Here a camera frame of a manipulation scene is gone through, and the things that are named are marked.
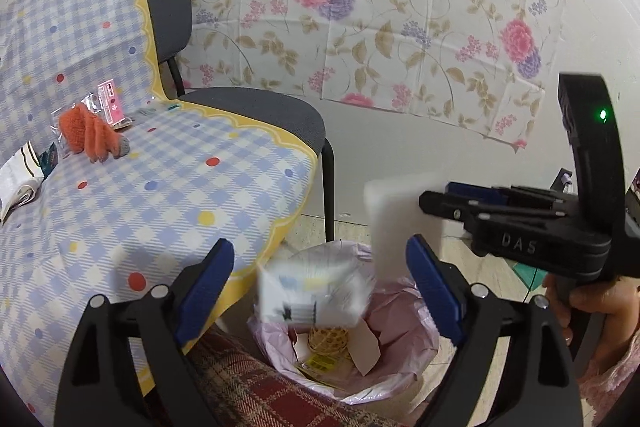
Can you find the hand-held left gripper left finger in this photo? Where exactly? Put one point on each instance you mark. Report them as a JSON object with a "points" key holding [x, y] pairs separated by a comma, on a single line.
{"points": [[207, 287]]}

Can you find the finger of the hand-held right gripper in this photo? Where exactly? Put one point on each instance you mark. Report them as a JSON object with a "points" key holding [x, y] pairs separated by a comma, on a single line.
{"points": [[480, 193], [450, 209]]}

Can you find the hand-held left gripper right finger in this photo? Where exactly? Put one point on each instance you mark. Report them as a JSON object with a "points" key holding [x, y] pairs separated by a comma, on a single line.
{"points": [[432, 292]]}

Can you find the white foam block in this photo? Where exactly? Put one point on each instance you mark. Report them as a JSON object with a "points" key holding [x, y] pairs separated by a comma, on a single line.
{"points": [[395, 217]]}

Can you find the trash bin with pink bag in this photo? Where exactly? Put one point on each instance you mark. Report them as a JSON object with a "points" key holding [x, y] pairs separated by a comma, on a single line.
{"points": [[400, 357]]}

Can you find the beige paper piece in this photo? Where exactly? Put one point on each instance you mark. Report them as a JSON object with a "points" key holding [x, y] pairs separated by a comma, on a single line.
{"points": [[362, 347]]}

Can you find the white green milk carton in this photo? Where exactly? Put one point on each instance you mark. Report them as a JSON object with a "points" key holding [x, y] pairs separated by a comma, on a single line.
{"points": [[320, 292]]}

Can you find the woven rattan ball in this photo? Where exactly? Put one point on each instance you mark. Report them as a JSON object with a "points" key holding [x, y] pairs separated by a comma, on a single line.
{"points": [[327, 339]]}

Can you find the clear packet with yellow labels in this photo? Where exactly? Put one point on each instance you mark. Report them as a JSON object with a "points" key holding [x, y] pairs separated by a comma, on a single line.
{"points": [[320, 363]]}

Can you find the orange knit glove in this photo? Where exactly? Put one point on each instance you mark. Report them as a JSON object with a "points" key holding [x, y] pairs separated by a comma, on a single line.
{"points": [[85, 132]]}

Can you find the white paper wrapper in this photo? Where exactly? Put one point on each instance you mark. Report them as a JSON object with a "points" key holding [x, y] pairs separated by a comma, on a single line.
{"points": [[22, 199]]}

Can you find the pink label small packet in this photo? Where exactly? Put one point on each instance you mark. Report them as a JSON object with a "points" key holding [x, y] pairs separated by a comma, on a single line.
{"points": [[110, 99]]}

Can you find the white teal snack wrapper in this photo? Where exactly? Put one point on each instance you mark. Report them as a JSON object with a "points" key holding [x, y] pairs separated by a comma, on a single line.
{"points": [[20, 164]]}

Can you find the person's right forearm pink sleeve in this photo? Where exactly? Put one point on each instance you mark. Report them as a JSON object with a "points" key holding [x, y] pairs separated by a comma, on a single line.
{"points": [[615, 382]]}

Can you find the person's right hand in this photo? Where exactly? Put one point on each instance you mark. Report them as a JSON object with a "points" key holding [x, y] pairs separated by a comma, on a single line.
{"points": [[620, 302]]}

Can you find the teal box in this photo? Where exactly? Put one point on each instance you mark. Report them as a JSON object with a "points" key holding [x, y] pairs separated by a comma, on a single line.
{"points": [[530, 277]]}

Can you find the person's plaid pants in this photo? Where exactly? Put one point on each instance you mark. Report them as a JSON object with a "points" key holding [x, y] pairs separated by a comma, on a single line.
{"points": [[240, 382]]}

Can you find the blue checkered dotted cloth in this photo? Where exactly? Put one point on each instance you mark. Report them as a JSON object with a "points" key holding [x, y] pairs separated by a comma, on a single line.
{"points": [[150, 182]]}

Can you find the grey padded chair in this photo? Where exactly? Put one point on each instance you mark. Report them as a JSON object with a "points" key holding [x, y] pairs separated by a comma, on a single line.
{"points": [[250, 112]]}

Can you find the floral print wall sheet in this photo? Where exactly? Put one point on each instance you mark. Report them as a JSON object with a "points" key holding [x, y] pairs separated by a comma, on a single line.
{"points": [[400, 7]]}

